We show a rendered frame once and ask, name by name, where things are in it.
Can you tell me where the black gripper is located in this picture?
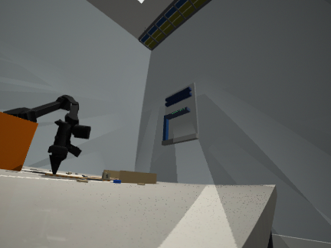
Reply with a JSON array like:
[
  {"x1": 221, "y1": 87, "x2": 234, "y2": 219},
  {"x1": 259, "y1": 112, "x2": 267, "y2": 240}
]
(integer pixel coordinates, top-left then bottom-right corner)
[{"x1": 48, "y1": 134, "x2": 70, "y2": 175}]

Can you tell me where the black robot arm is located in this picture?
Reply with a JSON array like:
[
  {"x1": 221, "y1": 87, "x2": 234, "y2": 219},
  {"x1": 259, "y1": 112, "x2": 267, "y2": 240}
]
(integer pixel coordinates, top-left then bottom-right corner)
[{"x1": 3, "y1": 95, "x2": 91, "y2": 157}]

